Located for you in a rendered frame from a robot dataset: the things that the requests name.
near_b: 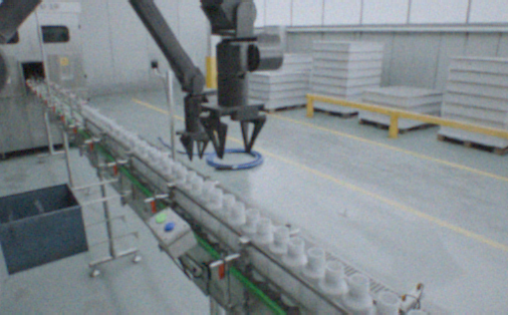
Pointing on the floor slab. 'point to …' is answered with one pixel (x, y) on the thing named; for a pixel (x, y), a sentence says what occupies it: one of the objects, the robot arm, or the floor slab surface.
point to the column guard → (210, 72)
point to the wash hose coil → (236, 163)
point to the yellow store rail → (432, 123)
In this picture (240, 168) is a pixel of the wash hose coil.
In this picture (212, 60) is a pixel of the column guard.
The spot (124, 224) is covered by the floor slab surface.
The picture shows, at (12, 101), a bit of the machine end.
